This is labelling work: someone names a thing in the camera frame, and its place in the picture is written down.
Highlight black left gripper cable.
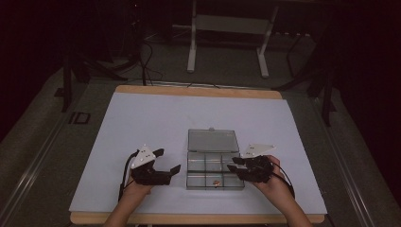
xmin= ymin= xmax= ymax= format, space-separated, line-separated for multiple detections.
xmin=117 ymin=149 xmax=140 ymax=203

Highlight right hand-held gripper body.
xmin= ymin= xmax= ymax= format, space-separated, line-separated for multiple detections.
xmin=235 ymin=143 xmax=277 ymax=184

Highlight person's right hand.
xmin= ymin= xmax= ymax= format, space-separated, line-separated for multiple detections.
xmin=251 ymin=154 xmax=295 ymax=204

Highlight black floor cables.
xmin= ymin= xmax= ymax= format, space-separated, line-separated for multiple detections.
xmin=135 ymin=37 xmax=165 ymax=87

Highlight white metal stand frame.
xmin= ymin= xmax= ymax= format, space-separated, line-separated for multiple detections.
xmin=186 ymin=0 xmax=280 ymax=79

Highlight person's left hand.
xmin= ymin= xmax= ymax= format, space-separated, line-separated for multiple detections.
xmin=123 ymin=174 xmax=156 ymax=200

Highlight clear plastic compartment box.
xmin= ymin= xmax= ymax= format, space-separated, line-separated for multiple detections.
xmin=185 ymin=126 xmax=246 ymax=191

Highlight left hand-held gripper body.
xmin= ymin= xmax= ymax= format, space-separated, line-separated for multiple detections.
xmin=130 ymin=144 xmax=174 ymax=186

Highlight wooden table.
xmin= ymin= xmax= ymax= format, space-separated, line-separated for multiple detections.
xmin=69 ymin=84 xmax=325 ymax=226

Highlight white table mat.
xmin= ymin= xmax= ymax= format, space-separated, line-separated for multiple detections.
xmin=68 ymin=92 xmax=328 ymax=216

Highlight black metal stand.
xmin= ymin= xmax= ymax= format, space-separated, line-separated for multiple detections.
xmin=272 ymin=22 xmax=338 ymax=128
xmin=54 ymin=44 xmax=129 ymax=114

